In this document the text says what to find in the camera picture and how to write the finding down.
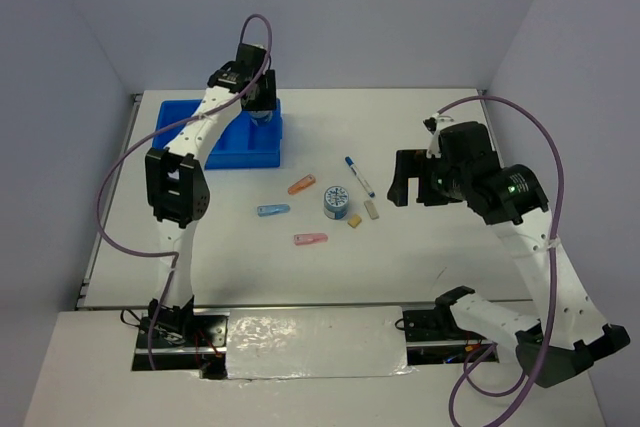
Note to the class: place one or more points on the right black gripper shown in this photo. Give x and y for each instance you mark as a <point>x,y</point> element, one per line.
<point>415,162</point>

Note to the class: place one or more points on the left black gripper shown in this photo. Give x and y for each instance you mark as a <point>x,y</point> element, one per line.
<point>268,100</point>

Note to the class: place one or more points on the blue slime jar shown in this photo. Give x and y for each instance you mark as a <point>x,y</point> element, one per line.
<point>261,118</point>
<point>336,202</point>

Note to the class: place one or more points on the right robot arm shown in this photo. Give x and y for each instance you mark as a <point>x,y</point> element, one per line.
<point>568,331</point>

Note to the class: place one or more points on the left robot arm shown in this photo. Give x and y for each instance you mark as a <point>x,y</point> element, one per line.
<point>177,190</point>

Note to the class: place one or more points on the blue compartment bin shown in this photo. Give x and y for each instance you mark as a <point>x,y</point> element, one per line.
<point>243,145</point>

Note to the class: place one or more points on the grey eraser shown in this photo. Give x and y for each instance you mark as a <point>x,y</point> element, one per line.
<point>371,209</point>

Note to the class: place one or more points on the blue white marker pen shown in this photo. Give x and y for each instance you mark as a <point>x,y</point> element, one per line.
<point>360,177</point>

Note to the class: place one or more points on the yellow eraser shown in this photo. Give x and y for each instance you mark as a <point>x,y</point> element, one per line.
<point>354,221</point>

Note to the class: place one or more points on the orange correction tape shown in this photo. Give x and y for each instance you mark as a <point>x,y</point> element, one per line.
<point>302,184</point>

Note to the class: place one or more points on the blue correction tape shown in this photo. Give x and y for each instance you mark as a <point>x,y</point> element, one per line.
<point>272,209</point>

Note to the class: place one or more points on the pink correction tape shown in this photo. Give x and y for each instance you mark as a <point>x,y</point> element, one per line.
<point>304,239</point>

